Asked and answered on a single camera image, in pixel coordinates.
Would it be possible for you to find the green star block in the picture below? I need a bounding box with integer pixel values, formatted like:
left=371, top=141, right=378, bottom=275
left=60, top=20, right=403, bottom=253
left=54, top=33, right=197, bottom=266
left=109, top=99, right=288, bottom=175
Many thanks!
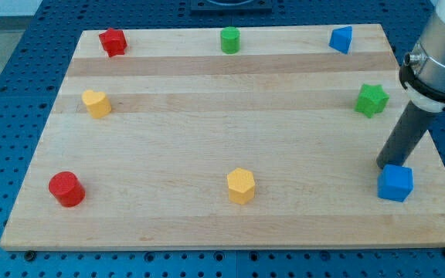
left=354, top=83, right=390, bottom=118

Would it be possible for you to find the blue triangle block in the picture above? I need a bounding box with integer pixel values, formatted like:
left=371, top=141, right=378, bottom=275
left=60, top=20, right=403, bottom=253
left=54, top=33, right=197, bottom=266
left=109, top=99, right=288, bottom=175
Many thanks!
left=328, top=26, right=352, bottom=54

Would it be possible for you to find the yellow hexagon block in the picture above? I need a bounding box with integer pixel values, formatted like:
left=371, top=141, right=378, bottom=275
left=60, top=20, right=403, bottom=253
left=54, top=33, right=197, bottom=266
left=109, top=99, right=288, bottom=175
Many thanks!
left=226, top=168, right=256, bottom=205

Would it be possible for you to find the wooden board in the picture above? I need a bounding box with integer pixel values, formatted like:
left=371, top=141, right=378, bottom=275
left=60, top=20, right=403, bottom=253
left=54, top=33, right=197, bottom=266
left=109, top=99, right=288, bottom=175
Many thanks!
left=0, top=24, right=445, bottom=251

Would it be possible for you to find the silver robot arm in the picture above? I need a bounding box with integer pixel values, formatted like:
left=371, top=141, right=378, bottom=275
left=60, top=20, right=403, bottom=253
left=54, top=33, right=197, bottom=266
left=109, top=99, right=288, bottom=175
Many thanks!
left=376, top=0, right=445, bottom=168

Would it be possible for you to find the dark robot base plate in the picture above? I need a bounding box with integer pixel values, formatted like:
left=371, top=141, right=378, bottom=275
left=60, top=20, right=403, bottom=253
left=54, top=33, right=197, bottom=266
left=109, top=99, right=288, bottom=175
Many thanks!
left=189, top=0, right=273, bottom=12

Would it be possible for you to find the green cylinder block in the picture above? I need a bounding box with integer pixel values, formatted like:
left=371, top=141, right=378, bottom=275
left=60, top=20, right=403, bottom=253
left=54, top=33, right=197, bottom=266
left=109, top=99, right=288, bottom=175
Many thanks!
left=220, top=26, right=240, bottom=54

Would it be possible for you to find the red star block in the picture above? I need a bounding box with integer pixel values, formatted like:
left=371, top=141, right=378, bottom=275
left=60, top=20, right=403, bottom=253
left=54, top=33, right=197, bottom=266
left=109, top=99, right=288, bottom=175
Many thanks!
left=98, top=28, right=127, bottom=57

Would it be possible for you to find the yellow heart block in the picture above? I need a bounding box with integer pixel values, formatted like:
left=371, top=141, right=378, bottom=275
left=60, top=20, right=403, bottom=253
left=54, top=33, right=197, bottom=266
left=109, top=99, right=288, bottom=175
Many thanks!
left=82, top=90, right=112, bottom=119

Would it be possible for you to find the red cylinder block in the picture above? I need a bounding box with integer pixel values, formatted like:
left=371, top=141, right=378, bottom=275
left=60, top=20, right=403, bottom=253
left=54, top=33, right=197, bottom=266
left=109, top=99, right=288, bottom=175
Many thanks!
left=48, top=171, right=86, bottom=207

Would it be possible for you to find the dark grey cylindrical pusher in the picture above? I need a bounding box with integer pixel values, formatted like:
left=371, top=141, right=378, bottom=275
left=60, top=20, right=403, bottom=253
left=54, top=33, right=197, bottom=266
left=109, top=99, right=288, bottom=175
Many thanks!
left=376, top=101, right=437, bottom=169

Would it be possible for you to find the blue cube block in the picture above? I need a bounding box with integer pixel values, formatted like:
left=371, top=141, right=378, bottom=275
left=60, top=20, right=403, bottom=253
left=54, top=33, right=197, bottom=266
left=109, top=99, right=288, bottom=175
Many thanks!
left=377, top=164, right=413, bottom=202

